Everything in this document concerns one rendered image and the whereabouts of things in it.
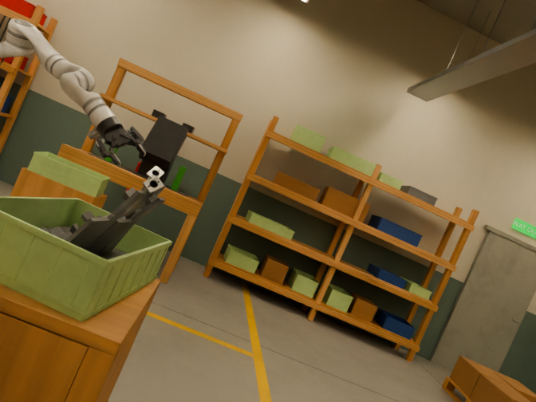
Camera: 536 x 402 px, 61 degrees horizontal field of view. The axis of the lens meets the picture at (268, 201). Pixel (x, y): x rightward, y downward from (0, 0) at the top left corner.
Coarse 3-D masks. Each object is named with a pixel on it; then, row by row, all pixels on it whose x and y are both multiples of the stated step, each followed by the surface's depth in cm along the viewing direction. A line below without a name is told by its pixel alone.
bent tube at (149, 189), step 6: (150, 180) 141; (156, 180) 142; (144, 186) 140; (150, 186) 140; (156, 186) 143; (162, 186) 142; (144, 192) 144; (150, 192) 139; (144, 198) 146; (138, 204) 147; (132, 210) 148; (120, 216) 145
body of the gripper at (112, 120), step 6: (108, 120) 142; (114, 120) 143; (102, 126) 142; (108, 126) 142; (114, 126) 143; (120, 126) 146; (102, 132) 142; (108, 132) 143; (114, 132) 144; (126, 132) 146; (108, 138) 142; (120, 138) 144; (108, 144) 143; (120, 144) 144
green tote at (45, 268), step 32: (0, 224) 116; (32, 224) 151; (64, 224) 174; (0, 256) 116; (32, 256) 116; (64, 256) 115; (96, 256) 114; (128, 256) 128; (160, 256) 168; (32, 288) 116; (64, 288) 115; (96, 288) 115; (128, 288) 144
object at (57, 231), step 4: (88, 212) 130; (84, 216) 129; (88, 216) 130; (92, 216) 130; (100, 216) 128; (84, 220) 130; (56, 228) 123; (60, 228) 123; (52, 232) 122; (56, 232) 122; (60, 232) 123; (64, 232) 123; (68, 232) 121; (60, 236) 119; (64, 236) 120; (68, 236) 120
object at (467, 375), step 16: (464, 368) 521; (480, 368) 513; (448, 384) 537; (464, 384) 507; (480, 384) 478; (496, 384) 462; (512, 384) 502; (480, 400) 468; (496, 400) 446; (512, 400) 429; (528, 400) 454
